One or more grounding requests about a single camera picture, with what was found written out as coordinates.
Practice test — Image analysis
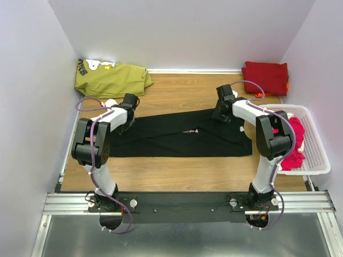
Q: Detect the aluminium frame rail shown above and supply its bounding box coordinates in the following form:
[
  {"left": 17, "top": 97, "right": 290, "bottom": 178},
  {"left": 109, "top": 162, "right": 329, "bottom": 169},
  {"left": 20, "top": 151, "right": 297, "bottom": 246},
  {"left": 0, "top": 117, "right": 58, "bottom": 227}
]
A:
[{"left": 32, "top": 176, "right": 342, "bottom": 256}]

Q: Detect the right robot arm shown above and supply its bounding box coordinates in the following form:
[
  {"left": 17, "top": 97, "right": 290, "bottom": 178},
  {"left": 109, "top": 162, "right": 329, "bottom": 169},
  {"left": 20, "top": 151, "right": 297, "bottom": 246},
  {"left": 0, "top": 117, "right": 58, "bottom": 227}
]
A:
[{"left": 213, "top": 84, "right": 296, "bottom": 210}]

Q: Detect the black floral t-shirt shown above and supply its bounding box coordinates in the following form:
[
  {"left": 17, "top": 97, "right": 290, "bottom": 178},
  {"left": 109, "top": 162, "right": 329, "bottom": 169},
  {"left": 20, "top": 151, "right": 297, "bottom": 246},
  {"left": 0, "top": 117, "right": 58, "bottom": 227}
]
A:
[{"left": 110, "top": 109, "right": 252, "bottom": 157}]

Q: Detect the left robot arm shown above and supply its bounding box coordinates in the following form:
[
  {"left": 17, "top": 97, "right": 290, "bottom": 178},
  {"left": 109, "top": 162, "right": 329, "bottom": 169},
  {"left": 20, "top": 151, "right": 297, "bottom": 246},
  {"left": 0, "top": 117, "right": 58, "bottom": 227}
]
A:
[{"left": 71, "top": 93, "right": 140, "bottom": 211}]

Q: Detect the red folded t-shirt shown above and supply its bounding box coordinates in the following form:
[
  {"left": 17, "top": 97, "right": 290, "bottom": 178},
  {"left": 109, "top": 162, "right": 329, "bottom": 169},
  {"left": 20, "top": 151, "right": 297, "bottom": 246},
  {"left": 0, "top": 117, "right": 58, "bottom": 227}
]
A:
[{"left": 241, "top": 62, "right": 289, "bottom": 96}]

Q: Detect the pink t-shirt in basket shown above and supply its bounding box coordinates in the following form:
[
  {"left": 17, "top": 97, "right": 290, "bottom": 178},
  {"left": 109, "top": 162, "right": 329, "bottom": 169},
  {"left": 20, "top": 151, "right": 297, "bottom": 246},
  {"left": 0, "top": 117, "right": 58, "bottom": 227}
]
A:
[{"left": 277, "top": 113, "right": 305, "bottom": 171}]

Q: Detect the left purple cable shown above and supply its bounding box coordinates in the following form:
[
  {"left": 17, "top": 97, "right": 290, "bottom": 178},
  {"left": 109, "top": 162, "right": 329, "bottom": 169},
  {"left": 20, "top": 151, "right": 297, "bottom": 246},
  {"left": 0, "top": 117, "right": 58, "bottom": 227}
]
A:
[{"left": 74, "top": 97, "right": 133, "bottom": 235}]

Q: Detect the white plastic basket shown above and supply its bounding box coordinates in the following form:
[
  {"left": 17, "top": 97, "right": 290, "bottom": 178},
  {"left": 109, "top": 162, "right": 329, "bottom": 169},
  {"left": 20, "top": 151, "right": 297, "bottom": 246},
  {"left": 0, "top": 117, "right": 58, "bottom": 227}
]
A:
[{"left": 262, "top": 104, "right": 331, "bottom": 176}]

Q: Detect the orange folded t-shirt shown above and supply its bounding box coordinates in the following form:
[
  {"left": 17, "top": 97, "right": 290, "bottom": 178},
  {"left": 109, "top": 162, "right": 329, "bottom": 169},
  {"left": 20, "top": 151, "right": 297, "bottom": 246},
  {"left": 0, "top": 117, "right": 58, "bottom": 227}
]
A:
[{"left": 253, "top": 83, "right": 289, "bottom": 99}]

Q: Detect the olive green folded t-shirt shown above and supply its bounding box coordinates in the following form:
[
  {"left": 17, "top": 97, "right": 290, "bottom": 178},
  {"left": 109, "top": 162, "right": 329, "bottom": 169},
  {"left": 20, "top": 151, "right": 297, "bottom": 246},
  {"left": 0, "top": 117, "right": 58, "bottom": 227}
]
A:
[{"left": 74, "top": 59, "right": 154, "bottom": 99}]

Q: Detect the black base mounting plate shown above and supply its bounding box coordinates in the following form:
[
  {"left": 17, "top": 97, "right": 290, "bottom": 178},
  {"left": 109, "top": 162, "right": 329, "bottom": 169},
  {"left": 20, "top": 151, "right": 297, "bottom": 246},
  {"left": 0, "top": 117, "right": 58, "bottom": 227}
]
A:
[{"left": 85, "top": 192, "right": 280, "bottom": 225}]

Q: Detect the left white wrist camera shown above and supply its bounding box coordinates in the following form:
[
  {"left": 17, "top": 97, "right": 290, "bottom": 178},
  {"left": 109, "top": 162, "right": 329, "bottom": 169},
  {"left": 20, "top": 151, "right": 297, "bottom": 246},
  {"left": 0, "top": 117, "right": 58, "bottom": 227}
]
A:
[{"left": 100, "top": 99, "right": 118, "bottom": 108}]

